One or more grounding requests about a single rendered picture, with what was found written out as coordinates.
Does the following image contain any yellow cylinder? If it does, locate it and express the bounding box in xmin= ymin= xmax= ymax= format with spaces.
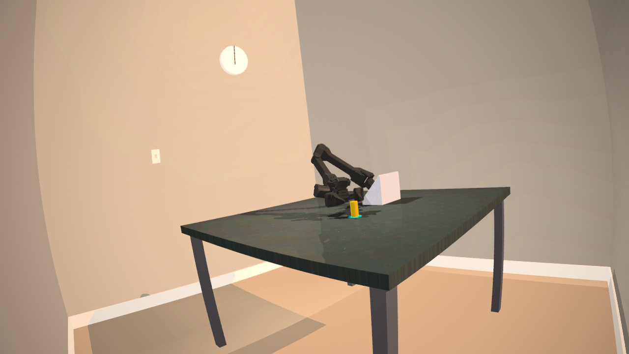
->
xmin=350 ymin=201 xmax=359 ymax=217

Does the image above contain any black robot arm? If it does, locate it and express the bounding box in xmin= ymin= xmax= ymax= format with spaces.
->
xmin=311 ymin=144 xmax=375 ymax=198

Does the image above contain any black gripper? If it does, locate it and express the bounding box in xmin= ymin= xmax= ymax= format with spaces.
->
xmin=324 ymin=187 xmax=364 ymax=208

